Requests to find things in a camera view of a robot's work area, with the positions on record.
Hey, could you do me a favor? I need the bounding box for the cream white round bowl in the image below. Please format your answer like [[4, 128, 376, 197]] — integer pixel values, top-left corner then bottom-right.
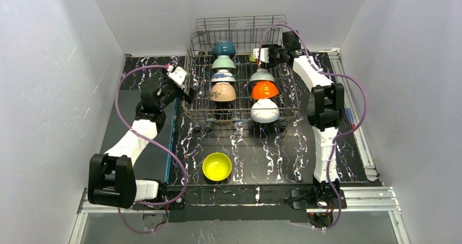
[[210, 82, 236, 102]]

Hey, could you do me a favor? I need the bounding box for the pale green shallow bowl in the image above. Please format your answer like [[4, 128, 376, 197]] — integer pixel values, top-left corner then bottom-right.
[[250, 68, 275, 83]]

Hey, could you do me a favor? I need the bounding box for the blue floral bowl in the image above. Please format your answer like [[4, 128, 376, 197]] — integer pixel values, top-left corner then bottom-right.
[[211, 69, 236, 83]]

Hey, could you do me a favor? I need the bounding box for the white square bowl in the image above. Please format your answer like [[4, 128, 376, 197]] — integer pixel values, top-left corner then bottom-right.
[[248, 54, 256, 63]]

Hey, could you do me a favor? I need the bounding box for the grey wire dish rack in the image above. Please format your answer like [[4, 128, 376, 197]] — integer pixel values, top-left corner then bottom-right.
[[180, 15, 287, 130]]

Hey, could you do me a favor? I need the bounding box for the green celadon bowl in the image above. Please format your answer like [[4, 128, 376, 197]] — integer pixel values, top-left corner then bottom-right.
[[211, 55, 236, 69]]

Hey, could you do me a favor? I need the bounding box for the orange striped bowl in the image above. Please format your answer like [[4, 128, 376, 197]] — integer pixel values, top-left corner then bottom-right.
[[251, 81, 279, 100]]

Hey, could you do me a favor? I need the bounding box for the tan interior dark bowl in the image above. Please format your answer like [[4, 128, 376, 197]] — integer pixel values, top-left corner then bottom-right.
[[211, 40, 236, 56]]

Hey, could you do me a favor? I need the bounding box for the white ribbed bowl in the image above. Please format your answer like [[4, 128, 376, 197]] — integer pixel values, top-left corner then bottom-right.
[[250, 99, 280, 124]]

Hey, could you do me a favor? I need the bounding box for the yellow rimmed bowl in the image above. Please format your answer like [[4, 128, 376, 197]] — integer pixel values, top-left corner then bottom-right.
[[202, 152, 233, 182]]

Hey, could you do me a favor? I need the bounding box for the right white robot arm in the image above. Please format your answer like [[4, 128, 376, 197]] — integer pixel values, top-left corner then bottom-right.
[[269, 31, 344, 183]]

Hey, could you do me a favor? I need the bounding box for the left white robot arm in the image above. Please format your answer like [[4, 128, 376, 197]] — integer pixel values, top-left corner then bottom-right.
[[88, 77, 197, 208]]

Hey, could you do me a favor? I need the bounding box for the grey mat blue edge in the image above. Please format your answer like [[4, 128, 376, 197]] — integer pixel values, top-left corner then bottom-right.
[[100, 90, 176, 182]]

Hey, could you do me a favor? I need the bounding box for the blue red marker pen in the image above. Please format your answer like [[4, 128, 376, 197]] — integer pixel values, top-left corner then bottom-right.
[[345, 108, 356, 131]]

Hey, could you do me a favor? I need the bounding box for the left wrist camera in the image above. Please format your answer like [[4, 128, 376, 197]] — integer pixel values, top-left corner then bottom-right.
[[167, 65, 188, 89]]

